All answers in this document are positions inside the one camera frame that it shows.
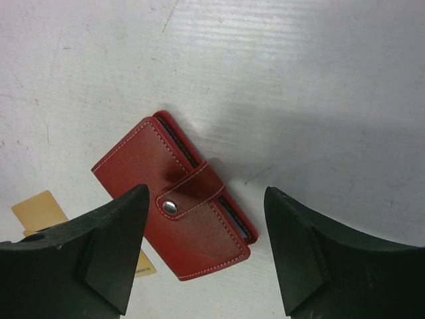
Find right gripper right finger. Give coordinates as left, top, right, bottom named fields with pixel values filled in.
left=264, top=187, right=424, bottom=318

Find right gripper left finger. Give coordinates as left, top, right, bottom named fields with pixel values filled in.
left=1, top=185, right=149, bottom=318

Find gold card with logo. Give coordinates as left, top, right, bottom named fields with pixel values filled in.
left=10, top=189, right=157, bottom=279

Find red leather card holder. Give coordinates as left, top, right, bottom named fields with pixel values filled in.
left=92, top=110, right=258, bottom=281

